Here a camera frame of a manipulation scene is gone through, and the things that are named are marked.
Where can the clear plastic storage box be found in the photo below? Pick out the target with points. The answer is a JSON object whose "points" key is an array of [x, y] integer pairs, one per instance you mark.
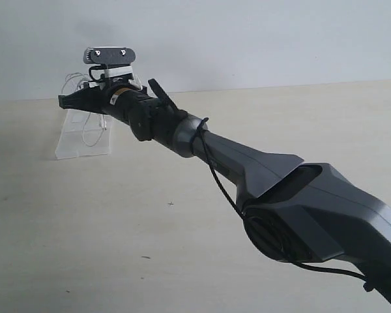
{"points": [[84, 134]]}

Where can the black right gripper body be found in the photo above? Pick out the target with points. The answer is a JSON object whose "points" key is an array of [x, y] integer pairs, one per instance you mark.
{"points": [[116, 102]]}

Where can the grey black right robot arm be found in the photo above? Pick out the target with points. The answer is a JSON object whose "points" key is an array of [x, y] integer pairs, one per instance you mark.
{"points": [[292, 211]]}

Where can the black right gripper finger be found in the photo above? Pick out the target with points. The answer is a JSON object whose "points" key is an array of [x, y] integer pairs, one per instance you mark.
{"points": [[80, 100]]}

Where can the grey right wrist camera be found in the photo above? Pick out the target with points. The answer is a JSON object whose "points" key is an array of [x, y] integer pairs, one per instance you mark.
{"points": [[110, 65]]}

